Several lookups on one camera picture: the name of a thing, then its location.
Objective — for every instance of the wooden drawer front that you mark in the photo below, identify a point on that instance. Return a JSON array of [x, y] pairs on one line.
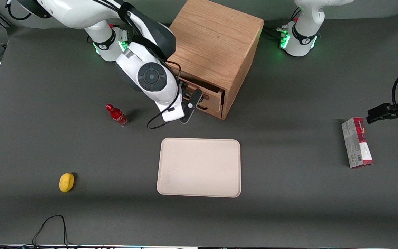
[[214, 100], [216, 114]]

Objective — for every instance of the red soda bottle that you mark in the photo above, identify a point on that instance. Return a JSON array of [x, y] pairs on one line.
[[117, 116]]

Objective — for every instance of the beige rectangular tray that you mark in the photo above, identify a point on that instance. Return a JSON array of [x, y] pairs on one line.
[[199, 167]]

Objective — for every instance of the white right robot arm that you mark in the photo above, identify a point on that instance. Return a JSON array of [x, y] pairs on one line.
[[133, 38]]

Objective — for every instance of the red and grey carton box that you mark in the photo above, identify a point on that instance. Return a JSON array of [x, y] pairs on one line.
[[356, 143]]

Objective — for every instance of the wooden drawer cabinet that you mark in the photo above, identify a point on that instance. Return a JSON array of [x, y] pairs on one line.
[[216, 38]]

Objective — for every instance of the yellow lemon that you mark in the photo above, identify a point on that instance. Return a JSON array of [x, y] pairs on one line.
[[66, 182]]

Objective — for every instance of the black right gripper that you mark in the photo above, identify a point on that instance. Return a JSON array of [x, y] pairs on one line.
[[183, 86]]

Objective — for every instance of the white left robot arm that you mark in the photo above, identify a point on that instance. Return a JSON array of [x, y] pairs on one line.
[[304, 31]]

